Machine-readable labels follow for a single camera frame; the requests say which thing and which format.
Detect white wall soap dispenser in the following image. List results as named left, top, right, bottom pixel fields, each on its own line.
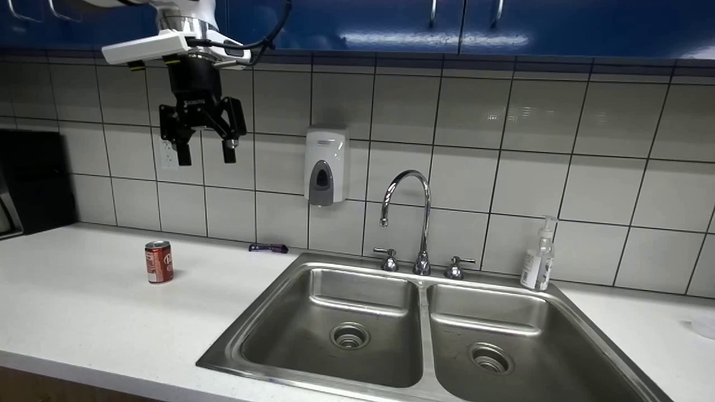
left=304, top=131, right=348, bottom=206

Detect stainless steel double sink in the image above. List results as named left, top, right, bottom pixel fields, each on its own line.
left=199, top=253, right=670, bottom=402

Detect black appliance on counter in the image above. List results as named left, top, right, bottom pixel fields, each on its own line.
left=0, top=131, right=78, bottom=237

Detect chrome gooseneck faucet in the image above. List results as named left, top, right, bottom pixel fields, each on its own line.
left=378, top=171, right=432, bottom=275

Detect right sink drain strainer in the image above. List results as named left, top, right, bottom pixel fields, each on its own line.
left=469, top=342, right=513, bottom=374

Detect right faucet handle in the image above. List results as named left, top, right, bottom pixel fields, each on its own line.
left=444, top=258, right=475, bottom=279

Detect red soda can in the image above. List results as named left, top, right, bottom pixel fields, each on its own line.
left=146, top=241, right=174, bottom=285

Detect faucet handle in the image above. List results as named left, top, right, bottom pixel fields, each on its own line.
left=373, top=248, right=397, bottom=273
left=444, top=258, right=475, bottom=279

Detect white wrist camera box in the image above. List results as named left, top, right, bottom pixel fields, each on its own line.
left=100, top=29, right=253, bottom=68

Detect clear pump soap bottle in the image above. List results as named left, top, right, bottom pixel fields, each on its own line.
left=521, top=218, right=556, bottom=290

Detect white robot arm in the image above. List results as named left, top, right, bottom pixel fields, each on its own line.
left=87, top=0, right=253, bottom=166

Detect left faucet handle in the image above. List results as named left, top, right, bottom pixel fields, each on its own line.
left=373, top=248, right=397, bottom=273

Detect purple pen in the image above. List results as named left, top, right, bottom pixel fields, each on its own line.
left=247, top=241, right=289, bottom=256

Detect blue upper cabinets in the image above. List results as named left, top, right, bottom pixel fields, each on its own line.
left=0, top=0, right=715, bottom=64

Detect sink drain strainer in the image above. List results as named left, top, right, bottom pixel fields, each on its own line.
left=329, top=321, right=371, bottom=351
left=469, top=342, right=513, bottom=374

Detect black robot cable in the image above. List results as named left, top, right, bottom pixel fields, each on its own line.
left=186, top=0, right=294, bottom=57

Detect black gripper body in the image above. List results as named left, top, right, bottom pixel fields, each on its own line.
left=159, top=59, right=247, bottom=143

